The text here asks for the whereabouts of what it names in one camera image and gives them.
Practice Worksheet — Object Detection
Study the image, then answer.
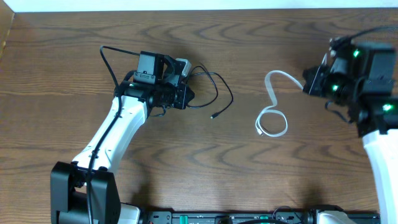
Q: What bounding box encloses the white usb cable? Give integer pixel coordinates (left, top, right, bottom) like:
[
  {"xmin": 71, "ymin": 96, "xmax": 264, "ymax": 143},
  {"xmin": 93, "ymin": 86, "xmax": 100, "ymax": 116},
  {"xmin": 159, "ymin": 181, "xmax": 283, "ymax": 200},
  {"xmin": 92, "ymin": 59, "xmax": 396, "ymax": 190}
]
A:
[{"xmin": 254, "ymin": 52, "xmax": 329, "ymax": 138}]

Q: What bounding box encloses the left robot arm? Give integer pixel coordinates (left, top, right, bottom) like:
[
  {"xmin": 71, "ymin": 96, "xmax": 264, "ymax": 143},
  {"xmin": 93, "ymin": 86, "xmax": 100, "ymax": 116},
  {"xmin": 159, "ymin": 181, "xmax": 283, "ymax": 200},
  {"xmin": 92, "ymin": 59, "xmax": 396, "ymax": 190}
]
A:
[{"xmin": 50, "ymin": 51, "xmax": 195, "ymax": 223}]

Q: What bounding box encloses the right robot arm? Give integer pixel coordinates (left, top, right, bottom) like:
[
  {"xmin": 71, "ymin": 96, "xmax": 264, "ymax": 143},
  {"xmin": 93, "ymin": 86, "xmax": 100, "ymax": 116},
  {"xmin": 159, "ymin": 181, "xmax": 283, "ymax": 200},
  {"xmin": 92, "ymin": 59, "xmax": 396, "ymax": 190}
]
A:
[{"xmin": 303, "ymin": 39, "xmax": 397, "ymax": 223}]

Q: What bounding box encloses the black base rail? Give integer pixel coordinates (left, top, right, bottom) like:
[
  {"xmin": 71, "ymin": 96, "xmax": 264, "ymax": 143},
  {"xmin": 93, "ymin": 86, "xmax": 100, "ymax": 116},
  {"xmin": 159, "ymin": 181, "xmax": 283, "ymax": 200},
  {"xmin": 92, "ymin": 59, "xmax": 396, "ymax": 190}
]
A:
[{"xmin": 139, "ymin": 210, "xmax": 382, "ymax": 224}]

